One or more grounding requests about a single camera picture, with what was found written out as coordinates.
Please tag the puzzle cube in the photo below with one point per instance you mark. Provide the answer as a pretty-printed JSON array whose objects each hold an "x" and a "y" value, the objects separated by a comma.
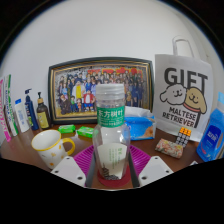
[{"x": 183, "y": 136}]

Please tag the blue tissue pack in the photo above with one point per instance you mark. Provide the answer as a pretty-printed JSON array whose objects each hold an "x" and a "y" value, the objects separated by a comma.
[{"x": 141, "y": 128}]

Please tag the framed group picture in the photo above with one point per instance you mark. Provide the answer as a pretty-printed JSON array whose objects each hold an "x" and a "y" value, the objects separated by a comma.
[{"x": 76, "y": 93}]

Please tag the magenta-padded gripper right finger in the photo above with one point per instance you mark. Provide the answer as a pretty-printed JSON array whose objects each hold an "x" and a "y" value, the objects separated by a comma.
[{"x": 155, "y": 168}]

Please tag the white paper gift bag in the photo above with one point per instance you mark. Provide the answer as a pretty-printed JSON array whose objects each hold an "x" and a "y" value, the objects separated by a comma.
[{"x": 183, "y": 96}]

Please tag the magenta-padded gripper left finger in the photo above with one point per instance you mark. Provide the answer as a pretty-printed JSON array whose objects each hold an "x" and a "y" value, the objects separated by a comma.
[{"x": 68, "y": 168}]

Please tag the white remote control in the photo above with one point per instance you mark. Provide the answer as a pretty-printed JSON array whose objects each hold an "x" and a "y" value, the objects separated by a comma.
[{"x": 194, "y": 163}]

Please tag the clear bottle with green label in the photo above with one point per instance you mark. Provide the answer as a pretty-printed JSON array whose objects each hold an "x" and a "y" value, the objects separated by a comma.
[{"x": 111, "y": 133}]

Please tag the tall green and white box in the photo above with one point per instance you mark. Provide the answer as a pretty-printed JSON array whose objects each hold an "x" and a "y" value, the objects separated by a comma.
[{"x": 11, "y": 110}]

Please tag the amber pump bottle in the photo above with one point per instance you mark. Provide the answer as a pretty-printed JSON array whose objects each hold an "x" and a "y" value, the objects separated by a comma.
[{"x": 43, "y": 115}]

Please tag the small patterned packet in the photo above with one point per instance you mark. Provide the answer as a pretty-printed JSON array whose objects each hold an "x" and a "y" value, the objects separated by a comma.
[{"x": 169, "y": 148}]

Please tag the white bottle with blue cap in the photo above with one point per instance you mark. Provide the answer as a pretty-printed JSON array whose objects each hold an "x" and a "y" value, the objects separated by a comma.
[{"x": 21, "y": 116}]

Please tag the blue detergent bottle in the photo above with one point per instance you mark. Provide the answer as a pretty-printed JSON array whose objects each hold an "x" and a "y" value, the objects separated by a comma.
[{"x": 211, "y": 140}]

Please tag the dark blue pump bottle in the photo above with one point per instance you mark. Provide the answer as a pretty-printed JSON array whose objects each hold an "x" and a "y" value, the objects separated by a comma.
[{"x": 31, "y": 113}]

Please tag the tall pink box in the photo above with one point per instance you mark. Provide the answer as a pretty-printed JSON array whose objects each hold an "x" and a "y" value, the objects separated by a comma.
[{"x": 4, "y": 116}]

